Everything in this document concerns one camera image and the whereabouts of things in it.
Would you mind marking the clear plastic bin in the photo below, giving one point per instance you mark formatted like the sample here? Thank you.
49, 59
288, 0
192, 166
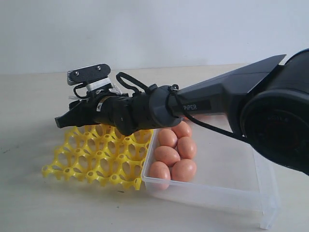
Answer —
230, 176

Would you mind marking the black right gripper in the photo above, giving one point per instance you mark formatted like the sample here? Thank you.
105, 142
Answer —
109, 110

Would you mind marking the brown egg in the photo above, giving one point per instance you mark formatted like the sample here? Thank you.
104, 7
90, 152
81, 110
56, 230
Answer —
167, 155
160, 170
182, 130
186, 147
184, 170
167, 137

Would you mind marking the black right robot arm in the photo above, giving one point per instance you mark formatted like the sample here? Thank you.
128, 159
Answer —
264, 104

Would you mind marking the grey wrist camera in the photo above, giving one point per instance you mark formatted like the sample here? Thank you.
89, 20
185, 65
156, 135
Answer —
88, 74

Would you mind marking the yellow plastic egg tray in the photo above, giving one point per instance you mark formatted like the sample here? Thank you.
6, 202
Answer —
100, 153

